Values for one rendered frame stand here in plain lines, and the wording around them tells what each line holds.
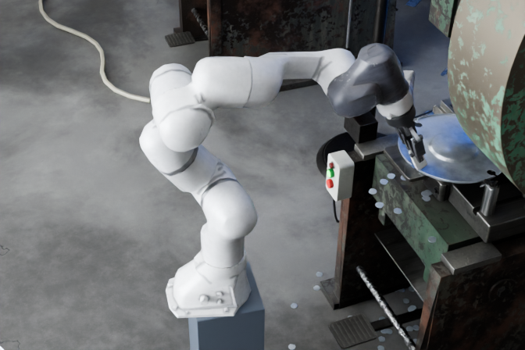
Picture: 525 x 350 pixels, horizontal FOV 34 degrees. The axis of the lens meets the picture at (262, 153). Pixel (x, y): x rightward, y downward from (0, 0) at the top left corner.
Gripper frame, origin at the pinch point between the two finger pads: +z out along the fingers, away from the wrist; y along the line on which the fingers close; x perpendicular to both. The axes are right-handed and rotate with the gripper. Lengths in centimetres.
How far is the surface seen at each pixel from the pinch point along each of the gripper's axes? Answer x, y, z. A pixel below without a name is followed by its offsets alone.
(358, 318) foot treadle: -34, -8, 57
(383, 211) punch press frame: -10.8, -16.6, 31.2
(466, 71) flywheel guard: 6, 31, -50
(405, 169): -3.8, -1.6, 2.7
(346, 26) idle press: 37, -153, 81
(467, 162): 10.9, 2.6, 9.2
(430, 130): 9.7, -12.9, 8.7
